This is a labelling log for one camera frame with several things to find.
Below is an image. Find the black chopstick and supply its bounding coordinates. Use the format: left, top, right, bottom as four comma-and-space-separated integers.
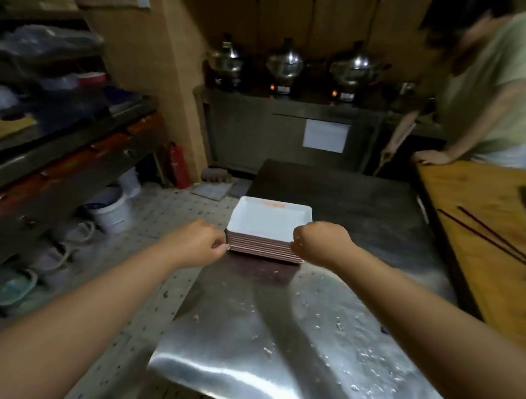
457, 206, 526, 258
436, 208, 526, 266

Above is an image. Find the red fire extinguisher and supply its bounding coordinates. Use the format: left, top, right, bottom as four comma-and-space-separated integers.
169, 141, 192, 190

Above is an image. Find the grey brick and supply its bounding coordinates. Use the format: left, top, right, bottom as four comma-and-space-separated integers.
201, 167, 233, 184

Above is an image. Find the beige side counter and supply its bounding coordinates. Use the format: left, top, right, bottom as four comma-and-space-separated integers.
384, 115, 447, 140

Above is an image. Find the person's left hand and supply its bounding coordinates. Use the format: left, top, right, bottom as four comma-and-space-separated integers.
168, 220, 231, 270

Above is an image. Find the mop with dark red head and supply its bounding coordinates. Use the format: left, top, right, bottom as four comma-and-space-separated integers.
371, 119, 418, 178

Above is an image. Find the dark storage rack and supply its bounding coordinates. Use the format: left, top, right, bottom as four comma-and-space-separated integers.
0, 0, 165, 264

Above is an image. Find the stainless steel cabinet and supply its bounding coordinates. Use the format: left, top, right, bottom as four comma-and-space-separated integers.
197, 86, 387, 175

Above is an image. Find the wooden table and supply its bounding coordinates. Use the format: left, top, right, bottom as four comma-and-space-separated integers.
415, 158, 526, 350

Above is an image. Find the person's right forearm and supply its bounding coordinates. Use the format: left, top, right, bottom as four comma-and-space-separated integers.
335, 242, 526, 399

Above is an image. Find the person's right hand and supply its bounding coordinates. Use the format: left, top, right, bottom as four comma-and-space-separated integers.
291, 221, 356, 270

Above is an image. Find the loose light floor tile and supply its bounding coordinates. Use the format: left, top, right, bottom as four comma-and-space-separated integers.
191, 182, 233, 201

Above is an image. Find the stack of white plates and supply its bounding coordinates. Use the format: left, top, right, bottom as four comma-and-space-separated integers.
225, 196, 313, 265

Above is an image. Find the person's left forearm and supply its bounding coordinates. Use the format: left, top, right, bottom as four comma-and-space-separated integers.
0, 242, 181, 399

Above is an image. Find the steel work table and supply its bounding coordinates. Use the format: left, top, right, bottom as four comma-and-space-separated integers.
147, 159, 482, 399

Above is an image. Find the black induction cooker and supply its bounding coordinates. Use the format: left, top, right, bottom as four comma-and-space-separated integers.
330, 85, 358, 104
269, 81, 295, 98
211, 77, 243, 92

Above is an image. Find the grey slipper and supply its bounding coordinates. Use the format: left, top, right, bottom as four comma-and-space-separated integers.
51, 220, 96, 246
24, 242, 75, 274

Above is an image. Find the green slipper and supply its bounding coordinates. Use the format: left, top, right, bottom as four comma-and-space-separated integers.
0, 267, 38, 307

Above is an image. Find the white plastic bucket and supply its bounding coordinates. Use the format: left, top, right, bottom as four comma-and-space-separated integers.
84, 187, 132, 235
119, 166, 142, 198

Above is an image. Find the white paper sheet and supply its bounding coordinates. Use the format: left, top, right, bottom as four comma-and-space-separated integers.
302, 119, 351, 154

